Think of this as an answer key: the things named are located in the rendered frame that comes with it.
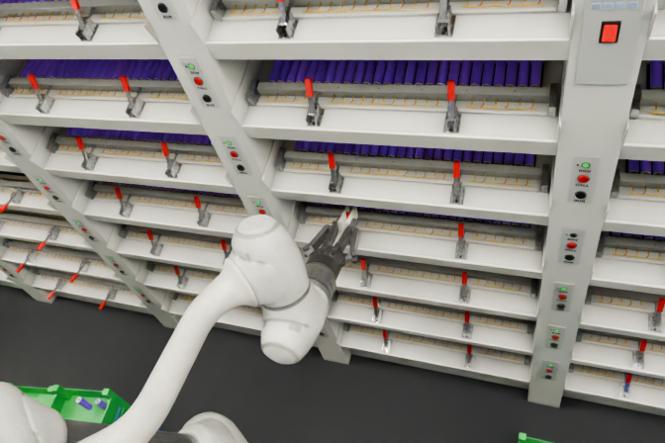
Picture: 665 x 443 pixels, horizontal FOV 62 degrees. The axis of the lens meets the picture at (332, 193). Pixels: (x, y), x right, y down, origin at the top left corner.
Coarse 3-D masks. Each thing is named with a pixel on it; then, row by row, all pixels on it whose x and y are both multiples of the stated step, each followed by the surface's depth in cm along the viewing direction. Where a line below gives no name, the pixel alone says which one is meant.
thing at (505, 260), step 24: (312, 216) 144; (336, 240) 139; (360, 240) 137; (384, 240) 136; (408, 240) 134; (432, 240) 132; (480, 240) 129; (528, 240) 126; (432, 264) 134; (456, 264) 130; (480, 264) 126; (504, 264) 125; (528, 264) 123
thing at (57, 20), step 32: (0, 0) 120; (32, 0) 117; (64, 0) 114; (96, 0) 110; (128, 0) 107; (0, 32) 119; (32, 32) 115; (64, 32) 112; (96, 32) 109; (128, 32) 106
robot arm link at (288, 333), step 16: (320, 288) 111; (304, 304) 102; (320, 304) 107; (272, 320) 103; (288, 320) 102; (304, 320) 102; (320, 320) 106; (272, 336) 101; (288, 336) 100; (304, 336) 102; (272, 352) 102; (288, 352) 100; (304, 352) 103
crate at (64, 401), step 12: (60, 396) 173; (72, 396) 176; (84, 396) 175; (96, 396) 173; (108, 396) 166; (60, 408) 173; (72, 408) 173; (84, 408) 172; (96, 408) 171; (108, 408) 166; (84, 420) 170; (96, 420) 169; (108, 420) 165
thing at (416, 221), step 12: (324, 216) 143; (336, 216) 140; (360, 216) 138; (372, 216) 137; (384, 216) 136; (396, 216) 135; (408, 216) 134; (384, 228) 136; (432, 228) 132; (444, 228) 132; (456, 228) 130; (468, 228) 128; (480, 228) 128; (492, 228) 127; (504, 228) 126; (516, 228) 125; (528, 228) 124; (492, 240) 127; (504, 240) 126
